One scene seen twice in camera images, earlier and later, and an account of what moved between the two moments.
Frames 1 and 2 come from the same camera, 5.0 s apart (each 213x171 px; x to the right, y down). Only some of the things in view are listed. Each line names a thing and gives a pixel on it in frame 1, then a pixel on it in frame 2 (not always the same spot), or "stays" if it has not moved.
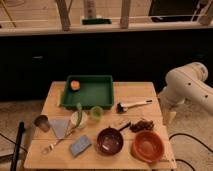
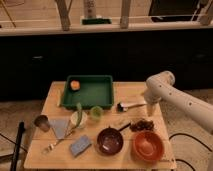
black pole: (18, 145) stays
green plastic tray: (89, 91) stays
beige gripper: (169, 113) → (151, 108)
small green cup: (96, 113) stays
